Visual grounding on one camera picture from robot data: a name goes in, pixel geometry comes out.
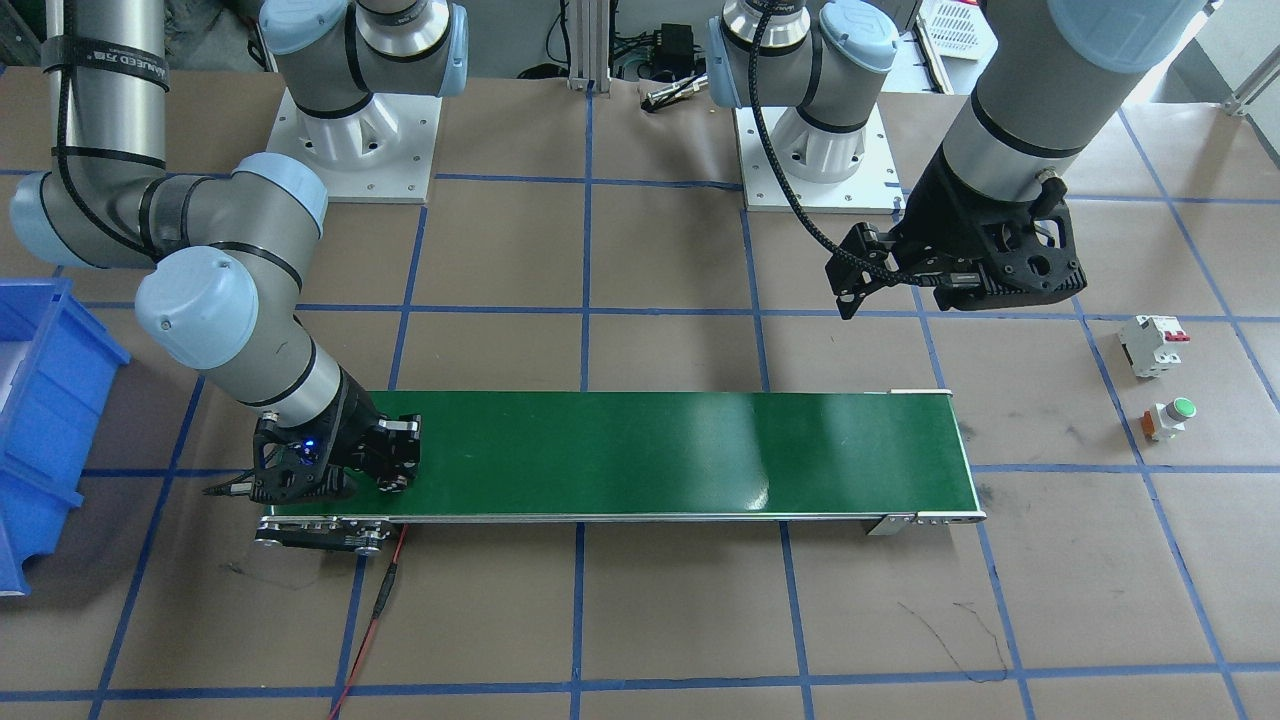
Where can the blue plastic bin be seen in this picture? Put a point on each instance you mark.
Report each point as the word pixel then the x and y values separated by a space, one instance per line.
pixel 59 363

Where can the white red circuit breaker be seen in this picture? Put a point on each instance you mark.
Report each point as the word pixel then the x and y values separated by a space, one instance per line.
pixel 1152 344

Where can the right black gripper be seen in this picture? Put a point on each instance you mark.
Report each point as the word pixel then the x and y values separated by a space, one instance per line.
pixel 352 437

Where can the green push button switch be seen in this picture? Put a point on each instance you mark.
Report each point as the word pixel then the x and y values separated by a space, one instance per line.
pixel 1166 421

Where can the green conveyor belt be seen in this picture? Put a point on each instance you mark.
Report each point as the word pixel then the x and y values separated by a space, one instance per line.
pixel 894 458

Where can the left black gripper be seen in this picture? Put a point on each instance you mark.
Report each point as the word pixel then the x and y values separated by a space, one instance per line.
pixel 943 222

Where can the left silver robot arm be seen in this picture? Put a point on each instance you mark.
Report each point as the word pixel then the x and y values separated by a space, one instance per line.
pixel 1059 71

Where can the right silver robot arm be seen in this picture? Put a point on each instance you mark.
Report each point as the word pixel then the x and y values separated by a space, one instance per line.
pixel 225 259

